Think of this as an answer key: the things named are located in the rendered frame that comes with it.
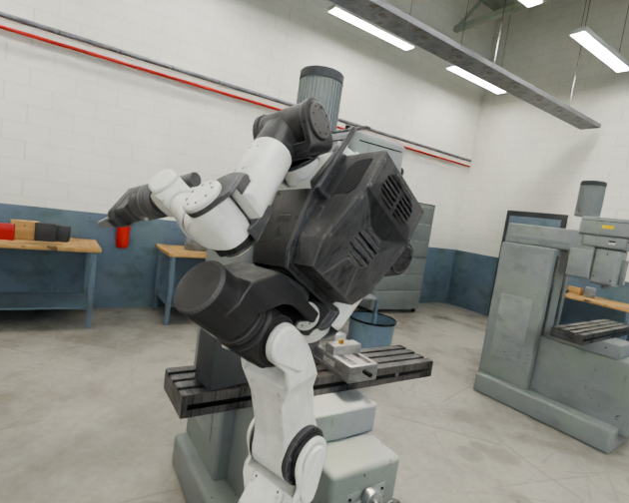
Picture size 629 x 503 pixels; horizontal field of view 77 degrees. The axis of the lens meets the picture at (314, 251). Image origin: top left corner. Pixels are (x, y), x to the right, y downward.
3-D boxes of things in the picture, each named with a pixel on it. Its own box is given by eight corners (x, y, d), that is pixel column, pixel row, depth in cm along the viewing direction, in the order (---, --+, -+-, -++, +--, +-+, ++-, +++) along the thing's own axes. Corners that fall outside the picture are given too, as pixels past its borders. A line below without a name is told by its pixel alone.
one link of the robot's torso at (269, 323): (247, 355, 75) (279, 302, 79) (204, 334, 83) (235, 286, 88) (281, 379, 84) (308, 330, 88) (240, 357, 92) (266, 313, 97)
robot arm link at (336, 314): (331, 353, 112) (376, 289, 115) (316, 343, 101) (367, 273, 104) (302, 329, 118) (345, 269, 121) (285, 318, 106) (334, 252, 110)
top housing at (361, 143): (401, 187, 153) (407, 144, 151) (347, 175, 138) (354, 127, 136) (330, 184, 192) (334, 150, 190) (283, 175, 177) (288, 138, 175)
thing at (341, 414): (374, 431, 163) (378, 403, 161) (303, 449, 143) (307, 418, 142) (309, 379, 204) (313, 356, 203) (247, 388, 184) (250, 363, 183)
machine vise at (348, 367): (375, 379, 165) (380, 354, 164) (347, 384, 156) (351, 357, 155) (327, 348, 194) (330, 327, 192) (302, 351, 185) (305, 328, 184)
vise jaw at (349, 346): (360, 352, 174) (361, 343, 173) (332, 355, 165) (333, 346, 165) (351, 347, 179) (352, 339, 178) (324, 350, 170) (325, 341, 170)
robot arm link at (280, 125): (310, 166, 81) (327, 128, 89) (288, 128, 76) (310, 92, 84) (265, 177, 87) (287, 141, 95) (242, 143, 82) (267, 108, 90)
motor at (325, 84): (342, 148, 180) (353, 75, 177) (306, 138, 169) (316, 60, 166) (318, 150, 196) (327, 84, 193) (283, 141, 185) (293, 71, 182)
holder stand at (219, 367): (263, 379, 149) (270, 328, 148) (210, 391, 135) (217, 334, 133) (246, 367, 158) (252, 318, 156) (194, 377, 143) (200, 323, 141)
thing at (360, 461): (377, 602, 153) (403, 457, 147) (309, 643, 135) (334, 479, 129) (280, 472, 220) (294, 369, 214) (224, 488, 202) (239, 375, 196)
